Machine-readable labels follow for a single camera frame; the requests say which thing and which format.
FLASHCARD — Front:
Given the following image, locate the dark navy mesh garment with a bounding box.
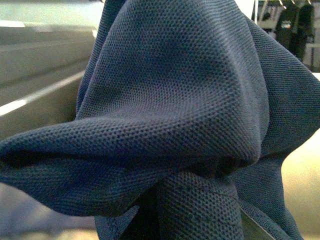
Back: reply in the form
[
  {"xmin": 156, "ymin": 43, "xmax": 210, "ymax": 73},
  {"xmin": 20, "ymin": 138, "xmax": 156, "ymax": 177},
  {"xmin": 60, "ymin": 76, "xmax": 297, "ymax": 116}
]
[{"xmin": 0, "ymin": 0, "xmax": 320, "ymax": 240}]

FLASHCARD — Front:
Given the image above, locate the grey front-load washing machine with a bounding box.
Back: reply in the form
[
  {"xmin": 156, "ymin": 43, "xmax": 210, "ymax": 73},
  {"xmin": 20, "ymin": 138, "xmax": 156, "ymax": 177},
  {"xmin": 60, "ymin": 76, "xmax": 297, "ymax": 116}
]
[{"xmin": 0, "ymin": 0, "xmax": 104, "ymax": 139}]

